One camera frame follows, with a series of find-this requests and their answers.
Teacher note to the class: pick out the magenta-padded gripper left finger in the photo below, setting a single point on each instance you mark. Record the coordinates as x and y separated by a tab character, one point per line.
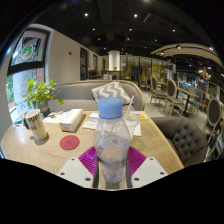
75	173

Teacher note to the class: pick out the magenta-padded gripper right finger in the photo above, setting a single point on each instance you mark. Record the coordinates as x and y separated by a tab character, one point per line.
148	171

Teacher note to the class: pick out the clear plastic bottle blue cap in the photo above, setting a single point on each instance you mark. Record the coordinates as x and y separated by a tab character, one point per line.
111	143

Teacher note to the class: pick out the flat round red coaster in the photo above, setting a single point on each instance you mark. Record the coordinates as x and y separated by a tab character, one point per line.
69	142

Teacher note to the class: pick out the dark grey tufted armchair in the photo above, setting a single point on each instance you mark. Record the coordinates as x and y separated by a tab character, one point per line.
181	136

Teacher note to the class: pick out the clear plastic cup with straw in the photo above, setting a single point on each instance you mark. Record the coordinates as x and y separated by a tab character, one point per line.
134	125

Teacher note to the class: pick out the blue and white leaflet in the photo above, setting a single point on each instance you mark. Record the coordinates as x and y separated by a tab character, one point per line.
90	123

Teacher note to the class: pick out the cardboard tissue box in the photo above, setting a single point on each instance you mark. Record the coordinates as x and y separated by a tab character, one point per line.
70	120

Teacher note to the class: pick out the yellow card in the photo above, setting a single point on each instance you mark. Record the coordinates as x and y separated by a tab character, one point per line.
139	115

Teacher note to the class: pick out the white mug with black print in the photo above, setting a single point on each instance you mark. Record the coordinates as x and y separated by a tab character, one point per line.
36	125

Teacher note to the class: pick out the group of wooden dining chairs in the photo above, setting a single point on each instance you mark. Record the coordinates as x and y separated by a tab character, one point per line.
170	91

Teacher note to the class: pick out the green potted plant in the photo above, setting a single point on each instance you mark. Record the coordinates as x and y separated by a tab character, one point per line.
40	93

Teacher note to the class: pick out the grey white chevron cushion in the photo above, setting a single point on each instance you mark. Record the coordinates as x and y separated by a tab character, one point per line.
111	90

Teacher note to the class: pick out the person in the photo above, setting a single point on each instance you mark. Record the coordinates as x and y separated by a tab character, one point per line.
93	73

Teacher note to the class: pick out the window with painted decorations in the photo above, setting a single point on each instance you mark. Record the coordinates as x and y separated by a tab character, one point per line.
25	63

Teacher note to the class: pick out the group of ceiling spotlights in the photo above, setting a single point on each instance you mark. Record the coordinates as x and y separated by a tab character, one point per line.
133	16

